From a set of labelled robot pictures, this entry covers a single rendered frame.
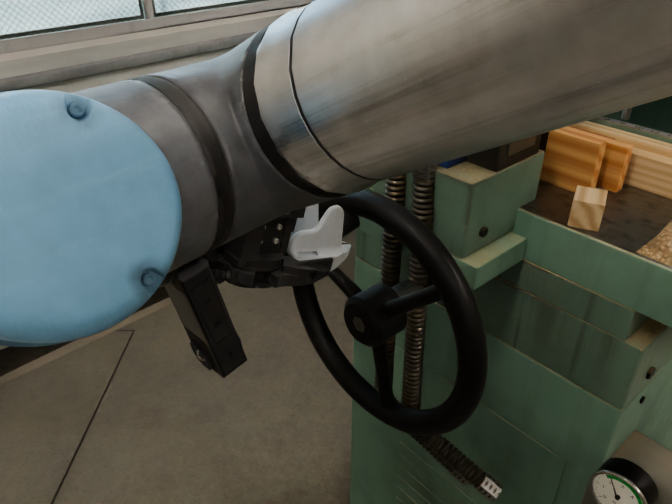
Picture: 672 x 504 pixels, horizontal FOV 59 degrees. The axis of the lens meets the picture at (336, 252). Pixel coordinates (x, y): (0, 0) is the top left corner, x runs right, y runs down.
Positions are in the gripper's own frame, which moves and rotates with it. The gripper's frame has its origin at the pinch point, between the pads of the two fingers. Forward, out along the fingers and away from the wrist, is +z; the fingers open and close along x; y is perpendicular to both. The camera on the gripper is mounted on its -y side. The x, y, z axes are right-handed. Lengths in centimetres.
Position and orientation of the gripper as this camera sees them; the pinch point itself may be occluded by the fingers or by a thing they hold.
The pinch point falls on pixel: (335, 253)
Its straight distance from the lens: 55.4
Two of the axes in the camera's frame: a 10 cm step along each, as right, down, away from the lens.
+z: 7.0, -0.4, 7.1
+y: 2.5, -9.2, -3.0
